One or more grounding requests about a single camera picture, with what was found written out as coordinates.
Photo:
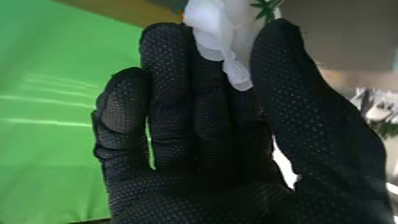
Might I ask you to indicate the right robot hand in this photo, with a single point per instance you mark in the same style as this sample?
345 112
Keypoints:
206 150

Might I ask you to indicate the white flower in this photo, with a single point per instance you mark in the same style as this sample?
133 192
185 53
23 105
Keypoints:
218 26

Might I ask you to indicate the green sprig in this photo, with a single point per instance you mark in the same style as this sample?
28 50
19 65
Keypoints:
266 8

